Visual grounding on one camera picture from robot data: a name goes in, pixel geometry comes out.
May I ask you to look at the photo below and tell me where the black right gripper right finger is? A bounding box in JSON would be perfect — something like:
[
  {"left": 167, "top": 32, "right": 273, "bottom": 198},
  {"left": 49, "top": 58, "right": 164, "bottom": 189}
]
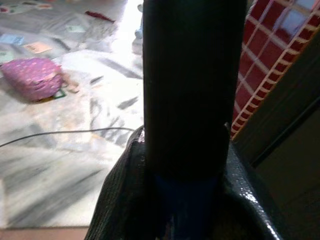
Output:
[{"left": 219, "top": 121, "right": 285, "bottom": 240}]

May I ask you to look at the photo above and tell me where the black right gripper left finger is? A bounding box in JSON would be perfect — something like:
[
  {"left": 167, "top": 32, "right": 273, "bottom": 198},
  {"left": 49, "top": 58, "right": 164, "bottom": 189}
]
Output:
[{"left": 84, "top": 125, "right": 157, "bottom": 240}]

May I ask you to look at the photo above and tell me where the dark cabinet door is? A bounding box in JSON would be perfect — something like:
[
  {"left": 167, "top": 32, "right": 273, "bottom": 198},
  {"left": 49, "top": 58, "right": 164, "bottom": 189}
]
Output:
[{"left": 233, "top": 32, "right": 320, "bottom": 240}]

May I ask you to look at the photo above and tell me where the green framed picture card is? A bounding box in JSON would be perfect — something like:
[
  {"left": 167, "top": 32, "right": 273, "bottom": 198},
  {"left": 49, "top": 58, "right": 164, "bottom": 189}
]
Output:
[{"left": 37, "top": 87, "right": 68, "bottom": 102}]

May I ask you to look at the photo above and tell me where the purple patterned cushion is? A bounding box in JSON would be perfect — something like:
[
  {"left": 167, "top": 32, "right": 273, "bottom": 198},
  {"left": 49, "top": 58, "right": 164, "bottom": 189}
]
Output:
[{"left": 0, "top": 57, "right": 65, "bottom": 103}]

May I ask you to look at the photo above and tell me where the red tiled counter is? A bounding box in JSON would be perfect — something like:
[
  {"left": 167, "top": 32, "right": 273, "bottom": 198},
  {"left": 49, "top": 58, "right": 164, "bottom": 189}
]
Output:
[{"left": 229, "top": 0, "right": 320, "bottom": 141}]

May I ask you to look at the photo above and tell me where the orange paper card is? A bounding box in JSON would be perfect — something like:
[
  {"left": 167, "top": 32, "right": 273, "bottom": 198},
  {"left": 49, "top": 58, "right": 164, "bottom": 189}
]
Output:
[{"left": 23, "top": 41, "right": 53, "bottom": 54}]

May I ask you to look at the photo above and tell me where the pale green paper card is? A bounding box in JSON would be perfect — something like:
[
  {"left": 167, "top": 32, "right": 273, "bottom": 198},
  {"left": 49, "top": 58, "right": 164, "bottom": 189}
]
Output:
[{"left": 65, "top": 24, "right": 87, "bottom": 34}]

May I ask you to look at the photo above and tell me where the dark red cloth scrap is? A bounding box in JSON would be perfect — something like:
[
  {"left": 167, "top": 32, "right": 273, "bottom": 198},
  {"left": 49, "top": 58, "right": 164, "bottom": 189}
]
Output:
[{"left": 84, "top": 10, "right": 116, "bottom": 24}]

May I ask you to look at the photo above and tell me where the light blue paper card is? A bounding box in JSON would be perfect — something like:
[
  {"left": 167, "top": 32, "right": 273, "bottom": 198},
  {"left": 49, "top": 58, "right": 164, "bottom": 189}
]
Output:
[{"left": 0, "top": 33, "right": 25, "bottom": 46}]

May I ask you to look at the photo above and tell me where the thin black floor cable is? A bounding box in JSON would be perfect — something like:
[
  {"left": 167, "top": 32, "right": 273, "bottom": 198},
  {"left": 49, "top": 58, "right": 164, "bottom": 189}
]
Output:
[{"left": 0, "top": 126, "right": 137, "bottom": 148}]

